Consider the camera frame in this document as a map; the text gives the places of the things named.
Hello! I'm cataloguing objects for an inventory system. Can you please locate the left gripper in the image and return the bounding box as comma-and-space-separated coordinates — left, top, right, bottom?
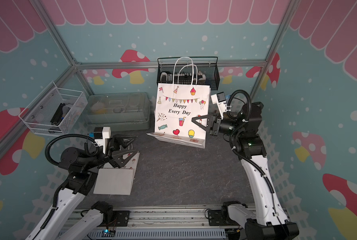
84, 134, 138, 171

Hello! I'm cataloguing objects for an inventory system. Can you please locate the paper bag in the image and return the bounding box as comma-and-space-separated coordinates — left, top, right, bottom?
93, 152, 140, 196
146, 56, 211, 150

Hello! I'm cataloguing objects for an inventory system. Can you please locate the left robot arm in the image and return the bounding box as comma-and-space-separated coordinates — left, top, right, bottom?
27, 133, 137, 240

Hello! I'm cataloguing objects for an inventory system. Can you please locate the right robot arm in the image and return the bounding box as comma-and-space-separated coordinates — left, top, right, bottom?
192, 90, 299, 240

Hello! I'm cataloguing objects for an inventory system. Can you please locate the clear plastic storage box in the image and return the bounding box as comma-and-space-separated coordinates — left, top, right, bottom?
83, 92, 150, 132

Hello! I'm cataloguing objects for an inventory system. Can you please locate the black white device in basket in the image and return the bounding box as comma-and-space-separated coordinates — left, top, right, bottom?
156, 72, 209, 86

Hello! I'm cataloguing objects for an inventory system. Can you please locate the black item in white basket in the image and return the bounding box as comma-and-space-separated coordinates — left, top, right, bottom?
50, 103, 66, 126

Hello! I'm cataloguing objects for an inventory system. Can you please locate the green circuit board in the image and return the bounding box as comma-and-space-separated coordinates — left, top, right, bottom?
101, 229, 116, 238

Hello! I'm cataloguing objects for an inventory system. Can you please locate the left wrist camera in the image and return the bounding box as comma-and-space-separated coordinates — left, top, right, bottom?
89, 127, 111, 151

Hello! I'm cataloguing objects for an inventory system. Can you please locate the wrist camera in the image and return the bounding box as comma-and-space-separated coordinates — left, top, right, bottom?
89, 127, 111, 151
210, 92, 230, 120

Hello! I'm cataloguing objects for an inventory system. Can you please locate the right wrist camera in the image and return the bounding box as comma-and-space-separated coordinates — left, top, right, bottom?
210, 92, 230, 120

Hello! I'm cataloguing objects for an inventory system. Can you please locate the black wire mesh basket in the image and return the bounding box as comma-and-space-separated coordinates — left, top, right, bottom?
157, 57, 220, 90

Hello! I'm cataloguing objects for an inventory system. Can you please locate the white wire mesh basket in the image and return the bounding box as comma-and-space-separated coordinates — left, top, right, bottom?
19, 83, 88, 137

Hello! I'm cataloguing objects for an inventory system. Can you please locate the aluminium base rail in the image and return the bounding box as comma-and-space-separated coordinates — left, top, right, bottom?
42, 205, 296, 240

